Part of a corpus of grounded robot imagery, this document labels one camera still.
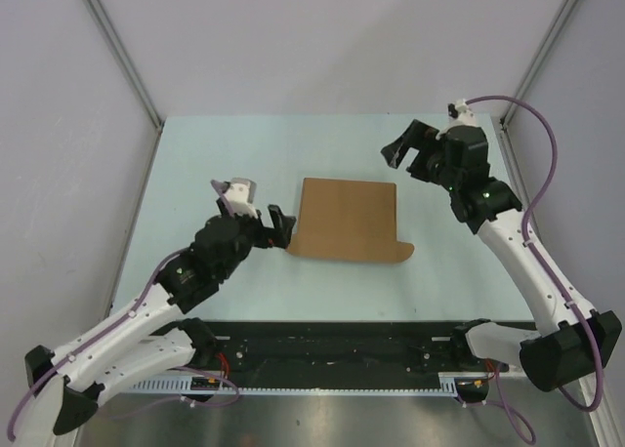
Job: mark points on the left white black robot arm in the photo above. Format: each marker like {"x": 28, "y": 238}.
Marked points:
{"x": 63, "y": 395}

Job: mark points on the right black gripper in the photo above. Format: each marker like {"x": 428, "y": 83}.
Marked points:
{"x": 418, "y": 136}

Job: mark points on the brown cardboard box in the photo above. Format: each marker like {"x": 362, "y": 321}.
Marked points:
{"x": 348, "y": 221}

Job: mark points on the aluminium corner post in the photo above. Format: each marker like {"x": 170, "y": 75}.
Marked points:
{"x": 548, "y": 43}
{"x": 110, "y": 35}

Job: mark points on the grey slotted cable duct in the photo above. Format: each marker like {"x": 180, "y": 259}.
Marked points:
{"x": 445, "y": 385}

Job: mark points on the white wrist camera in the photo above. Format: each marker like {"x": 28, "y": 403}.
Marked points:
{"x": 460, "y": 114}
{"x": 238, "y": 196}

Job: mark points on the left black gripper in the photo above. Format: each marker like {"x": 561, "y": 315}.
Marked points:
{"x": 264, "y": 234}

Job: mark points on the right aluminium corner post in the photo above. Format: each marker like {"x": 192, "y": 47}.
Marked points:
{"x": 548, "y": 43}

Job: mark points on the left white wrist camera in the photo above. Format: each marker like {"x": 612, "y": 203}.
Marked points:
{"x": 238, "y": 196}

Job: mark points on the right aluminium side rail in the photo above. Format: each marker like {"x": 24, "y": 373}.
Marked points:
{"x": 528, "y": 224}

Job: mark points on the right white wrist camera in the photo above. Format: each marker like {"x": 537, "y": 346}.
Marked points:
{"x": 460, "y": 114}

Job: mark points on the left aluminium corner post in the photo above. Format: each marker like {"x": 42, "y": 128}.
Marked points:
{"x": 110, "y": 35}

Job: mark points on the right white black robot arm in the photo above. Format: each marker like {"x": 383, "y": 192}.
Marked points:
{"x": 493, "y": 213}

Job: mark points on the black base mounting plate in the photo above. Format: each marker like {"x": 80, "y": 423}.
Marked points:
{"x": 424, "y": 346}

